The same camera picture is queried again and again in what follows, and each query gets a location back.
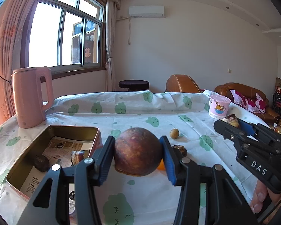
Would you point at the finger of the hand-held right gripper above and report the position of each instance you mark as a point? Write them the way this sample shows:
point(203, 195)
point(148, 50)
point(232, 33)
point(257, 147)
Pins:
point(247, 127)
point(224, 129)

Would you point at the brown leather chair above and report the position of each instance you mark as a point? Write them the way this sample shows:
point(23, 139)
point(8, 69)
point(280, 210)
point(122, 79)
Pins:
point(180, 84)

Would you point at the dark curtain tieback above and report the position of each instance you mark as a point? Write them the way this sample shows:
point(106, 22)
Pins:
point(4, 78)

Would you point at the dark purple round fruit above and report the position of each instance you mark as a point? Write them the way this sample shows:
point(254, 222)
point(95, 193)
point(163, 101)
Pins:
point(41, 163)

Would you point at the rectangular metal tin box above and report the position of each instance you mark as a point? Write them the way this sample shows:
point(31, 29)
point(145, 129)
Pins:
point(25, 168)

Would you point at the cut mangosteen piece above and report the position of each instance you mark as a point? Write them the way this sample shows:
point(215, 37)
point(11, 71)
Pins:
point(231, 120)
point(180, 149)

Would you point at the pink window sticker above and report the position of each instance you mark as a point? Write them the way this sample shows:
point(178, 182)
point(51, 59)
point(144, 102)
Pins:
point(87, 52)

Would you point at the pale beige curtain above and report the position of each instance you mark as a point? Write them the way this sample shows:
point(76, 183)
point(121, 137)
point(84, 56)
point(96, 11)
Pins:
point(111, 51)

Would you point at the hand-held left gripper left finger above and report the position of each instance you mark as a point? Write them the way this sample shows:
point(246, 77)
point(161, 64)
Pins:
point(107, 161)

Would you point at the purple brown passion fruit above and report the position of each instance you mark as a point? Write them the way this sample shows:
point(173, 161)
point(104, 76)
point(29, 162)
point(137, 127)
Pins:
point(138, 152)

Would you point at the pink cartoon cup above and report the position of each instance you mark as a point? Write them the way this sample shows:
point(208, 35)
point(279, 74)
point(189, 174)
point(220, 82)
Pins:
point(219, 107)

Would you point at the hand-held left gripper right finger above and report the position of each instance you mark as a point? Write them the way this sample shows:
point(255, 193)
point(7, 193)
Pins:
point(169, 166)

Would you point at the white tablecloth green cloud print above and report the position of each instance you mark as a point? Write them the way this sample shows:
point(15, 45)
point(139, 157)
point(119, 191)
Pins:
point(135, 114)

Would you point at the sliding glass window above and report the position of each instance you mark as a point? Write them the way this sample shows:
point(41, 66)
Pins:
point(49, 32)

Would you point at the pink floral cushion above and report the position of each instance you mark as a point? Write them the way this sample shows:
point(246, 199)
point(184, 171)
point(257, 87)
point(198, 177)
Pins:
point(260, 103)
point(237, 97)

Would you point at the brown leather sofa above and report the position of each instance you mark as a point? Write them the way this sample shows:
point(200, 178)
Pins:
point(224, 90)

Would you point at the printed paper sheet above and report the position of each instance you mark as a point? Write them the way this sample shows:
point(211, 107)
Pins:
point(60, 145)

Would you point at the person's right hand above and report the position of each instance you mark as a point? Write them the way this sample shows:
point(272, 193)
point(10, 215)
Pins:
point(260, 195)

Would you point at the wrapped chocolate cake snack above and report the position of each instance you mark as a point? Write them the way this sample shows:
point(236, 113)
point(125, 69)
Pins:
point(78, 157)

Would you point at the dark round stool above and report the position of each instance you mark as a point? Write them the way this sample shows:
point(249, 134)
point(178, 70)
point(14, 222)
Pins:
point(134, 84)

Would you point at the pink electric kettle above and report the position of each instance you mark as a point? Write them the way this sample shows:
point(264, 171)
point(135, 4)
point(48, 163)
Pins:
point(30, 98)

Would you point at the small orange mandarin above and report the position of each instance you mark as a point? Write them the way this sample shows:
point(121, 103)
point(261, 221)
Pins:
point(161, 166)

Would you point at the small brown longan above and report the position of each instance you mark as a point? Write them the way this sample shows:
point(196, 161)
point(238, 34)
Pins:
point(174, 133)

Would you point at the pink floral curtain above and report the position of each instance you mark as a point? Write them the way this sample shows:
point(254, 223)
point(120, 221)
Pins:
point(11, 39)

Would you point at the white wall air conditioner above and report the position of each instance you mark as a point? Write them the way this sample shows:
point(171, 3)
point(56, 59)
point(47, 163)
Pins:
point(146, 11)

